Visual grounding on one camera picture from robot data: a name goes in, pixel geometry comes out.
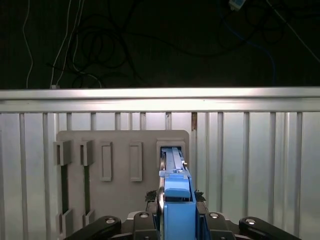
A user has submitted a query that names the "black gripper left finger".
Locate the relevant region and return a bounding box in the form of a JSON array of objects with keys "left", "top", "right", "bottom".
[{"left": 63, "top": 190, "right": 160, "bottom": 240}]

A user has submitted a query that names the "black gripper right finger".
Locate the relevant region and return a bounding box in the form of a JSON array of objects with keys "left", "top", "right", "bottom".
[{"left": 194, "top": 190, "right": 303, "bottom": 240}]

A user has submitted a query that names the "hard disk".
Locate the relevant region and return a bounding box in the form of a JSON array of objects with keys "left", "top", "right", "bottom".
[{"left": 156, "top": 146, "right": 201, "bottom": 240}]

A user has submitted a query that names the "grey plastic parts rack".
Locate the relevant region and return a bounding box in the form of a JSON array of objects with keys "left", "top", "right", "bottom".
[{"left": 53, "top": 129, "right": 191, "bottom": 240}]

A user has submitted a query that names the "green RAM stick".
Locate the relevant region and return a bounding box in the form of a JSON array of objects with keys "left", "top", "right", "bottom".
[{"left": 83, "top": 164, "right": 92, "bottom": 214}]

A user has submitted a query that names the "small white device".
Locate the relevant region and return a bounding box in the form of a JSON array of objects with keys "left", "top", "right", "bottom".
[{"left": 228, "top": 0, "right": 243, "bottom": 11}]

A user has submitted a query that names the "black cable tangle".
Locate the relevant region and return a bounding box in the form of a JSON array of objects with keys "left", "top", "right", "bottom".
[{"left": 46, "top": 0, "right": 286, "bottom": 89}]

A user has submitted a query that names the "white cable with plug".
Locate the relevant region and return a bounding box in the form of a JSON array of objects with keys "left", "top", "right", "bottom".
[{"left": 49, "top": 0, "right": 85, "bottom": 90}]

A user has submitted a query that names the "blue network cable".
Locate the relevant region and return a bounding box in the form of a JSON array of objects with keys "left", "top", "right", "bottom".
[{"left": 221, "top": 9, "right": 278, "bottom": 88}]

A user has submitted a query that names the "thin white cable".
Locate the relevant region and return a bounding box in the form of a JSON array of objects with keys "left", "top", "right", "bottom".
[{"left": 22, "top": 0, "right": 35, "bottom": 90}]

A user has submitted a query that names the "thin grey cable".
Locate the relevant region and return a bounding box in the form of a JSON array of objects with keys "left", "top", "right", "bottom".
[{"left": 266, "top": 0, "right": 320, "bottom": 63}]

